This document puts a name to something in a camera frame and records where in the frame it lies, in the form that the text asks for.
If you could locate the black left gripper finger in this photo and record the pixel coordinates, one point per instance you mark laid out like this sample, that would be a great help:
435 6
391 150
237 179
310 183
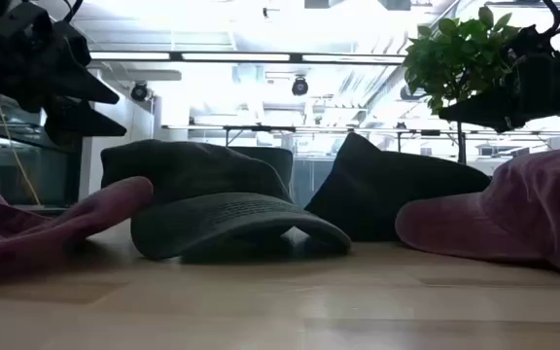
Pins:
80 121
76 85

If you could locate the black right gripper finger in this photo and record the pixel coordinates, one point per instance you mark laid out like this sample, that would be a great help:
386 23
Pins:
494 112

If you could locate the maroon cap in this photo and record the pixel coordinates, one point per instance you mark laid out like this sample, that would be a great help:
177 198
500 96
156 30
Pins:
503 219
42 238

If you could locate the dark green cap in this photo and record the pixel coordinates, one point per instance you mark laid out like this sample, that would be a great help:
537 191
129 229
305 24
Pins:
382 194

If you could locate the green cap with stitched brim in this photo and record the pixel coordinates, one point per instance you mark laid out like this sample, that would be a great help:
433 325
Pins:
212 219

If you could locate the black ceiling spot lamp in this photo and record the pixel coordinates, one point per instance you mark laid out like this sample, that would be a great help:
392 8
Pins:
300 86
139 92

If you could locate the small green leafy tree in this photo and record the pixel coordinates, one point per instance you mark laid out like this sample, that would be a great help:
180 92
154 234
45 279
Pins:
455 53

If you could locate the long ceiling light strip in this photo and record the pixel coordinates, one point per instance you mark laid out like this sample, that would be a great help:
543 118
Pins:
236 57

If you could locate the teal plastic bin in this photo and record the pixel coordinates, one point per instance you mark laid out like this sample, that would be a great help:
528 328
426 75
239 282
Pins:
275 170

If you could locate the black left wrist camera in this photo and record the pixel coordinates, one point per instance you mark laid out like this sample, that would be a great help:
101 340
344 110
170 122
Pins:
20 20

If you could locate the black ceiling track rail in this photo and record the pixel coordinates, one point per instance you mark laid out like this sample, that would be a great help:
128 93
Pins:
202 128

